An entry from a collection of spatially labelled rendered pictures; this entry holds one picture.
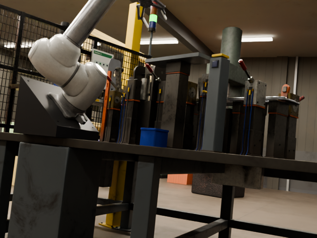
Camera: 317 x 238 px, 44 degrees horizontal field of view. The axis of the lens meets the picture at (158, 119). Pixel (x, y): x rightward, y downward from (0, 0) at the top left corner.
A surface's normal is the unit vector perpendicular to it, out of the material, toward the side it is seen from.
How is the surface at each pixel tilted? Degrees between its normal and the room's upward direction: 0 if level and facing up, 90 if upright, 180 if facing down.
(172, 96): 90
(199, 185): 90
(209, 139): 90
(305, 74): 90
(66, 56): 111
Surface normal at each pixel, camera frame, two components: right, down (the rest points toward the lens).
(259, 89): 0.72, 0.01
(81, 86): 0.18, 0.40
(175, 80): -0.69, -0.13
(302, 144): -0.41, -0.12
